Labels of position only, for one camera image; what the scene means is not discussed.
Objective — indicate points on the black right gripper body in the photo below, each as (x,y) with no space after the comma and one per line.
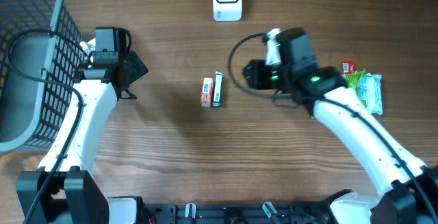
(272,76)

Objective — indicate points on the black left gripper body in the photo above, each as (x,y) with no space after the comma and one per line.
(137,68)

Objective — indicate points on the red chocolate bar wrapper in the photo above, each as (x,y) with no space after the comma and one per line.
(349,67)

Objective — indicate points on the green snack bag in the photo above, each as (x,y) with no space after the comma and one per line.
(354,80)

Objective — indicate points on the light teal tissue packet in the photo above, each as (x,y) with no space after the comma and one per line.
(369,93)

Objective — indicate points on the green white gum pack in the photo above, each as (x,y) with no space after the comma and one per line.
(217,94)

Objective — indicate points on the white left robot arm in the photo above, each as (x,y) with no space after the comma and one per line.
(63,189)

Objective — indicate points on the grey plastic mesh basket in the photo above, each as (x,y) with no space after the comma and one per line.
(39,56)

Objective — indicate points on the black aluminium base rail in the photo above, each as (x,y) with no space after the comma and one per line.
(267,213)

